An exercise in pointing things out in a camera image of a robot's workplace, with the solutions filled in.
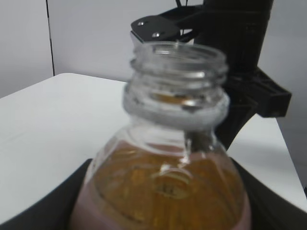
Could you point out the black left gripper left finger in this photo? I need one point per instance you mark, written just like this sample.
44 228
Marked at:
53 211

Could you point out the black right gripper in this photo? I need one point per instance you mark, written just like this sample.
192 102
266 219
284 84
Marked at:
240 35

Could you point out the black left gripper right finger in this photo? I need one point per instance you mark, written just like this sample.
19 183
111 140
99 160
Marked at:
269 211

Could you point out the pink oolong tea bottle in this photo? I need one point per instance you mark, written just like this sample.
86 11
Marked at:
167 170

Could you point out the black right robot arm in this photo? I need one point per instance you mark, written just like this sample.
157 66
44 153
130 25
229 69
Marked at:
237 5

